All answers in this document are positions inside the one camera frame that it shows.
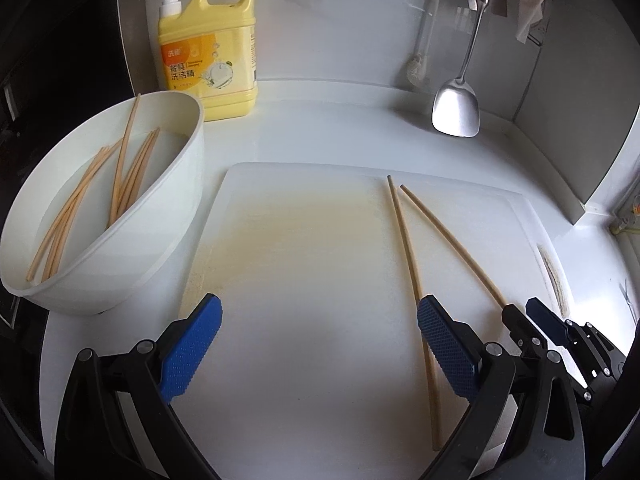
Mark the bunch of wooden chopsticks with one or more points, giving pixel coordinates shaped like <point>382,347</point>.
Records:
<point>62,220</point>

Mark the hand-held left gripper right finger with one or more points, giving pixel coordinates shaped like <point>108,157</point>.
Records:
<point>445,350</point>

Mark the black appliance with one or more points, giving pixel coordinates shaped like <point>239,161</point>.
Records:
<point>60,60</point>

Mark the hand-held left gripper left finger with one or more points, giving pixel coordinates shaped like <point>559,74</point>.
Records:
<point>192,350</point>

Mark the white bottle brush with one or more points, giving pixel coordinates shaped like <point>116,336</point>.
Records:
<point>416,70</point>

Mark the single wooden chopstick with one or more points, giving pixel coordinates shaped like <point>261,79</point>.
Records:
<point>403,240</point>
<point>451,243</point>

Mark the white plastic bowl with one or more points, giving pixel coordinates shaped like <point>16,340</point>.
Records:
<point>150,240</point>

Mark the metal spatula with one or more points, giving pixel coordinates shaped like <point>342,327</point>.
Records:
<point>455,110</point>

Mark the white cutting board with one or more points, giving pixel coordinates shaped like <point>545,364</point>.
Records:
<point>310,270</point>

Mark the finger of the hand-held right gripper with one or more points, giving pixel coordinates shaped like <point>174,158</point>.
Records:
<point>522,330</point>
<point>547,320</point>

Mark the yellow dish soap bottle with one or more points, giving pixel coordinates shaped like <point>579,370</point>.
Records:
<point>220,60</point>

